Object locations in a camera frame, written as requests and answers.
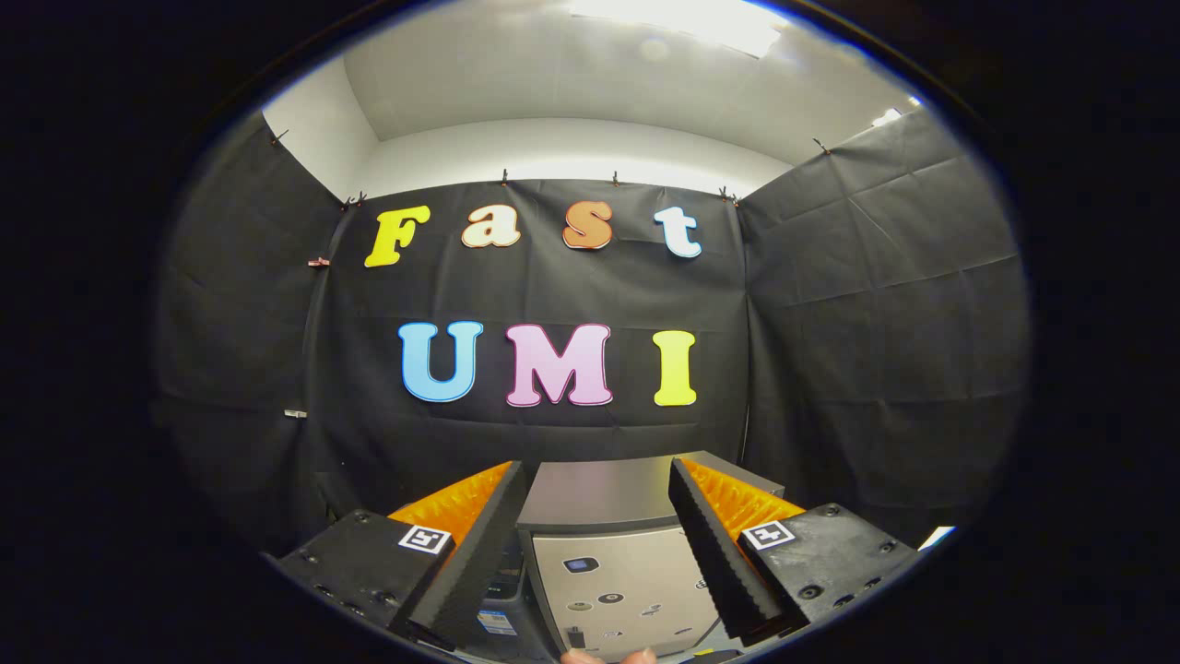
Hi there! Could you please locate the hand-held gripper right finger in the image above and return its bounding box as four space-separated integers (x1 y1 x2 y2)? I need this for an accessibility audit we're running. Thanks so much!
667 456 924 647

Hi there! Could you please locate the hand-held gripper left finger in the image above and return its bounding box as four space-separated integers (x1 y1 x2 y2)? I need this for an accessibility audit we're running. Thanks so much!
277 460 529 647

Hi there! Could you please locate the black washing machine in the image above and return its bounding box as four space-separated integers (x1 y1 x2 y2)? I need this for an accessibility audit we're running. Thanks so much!
472 535 556 661

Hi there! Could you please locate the black backdrop cloth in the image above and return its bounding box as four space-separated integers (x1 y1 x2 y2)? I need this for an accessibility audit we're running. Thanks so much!
155 106 1032 559

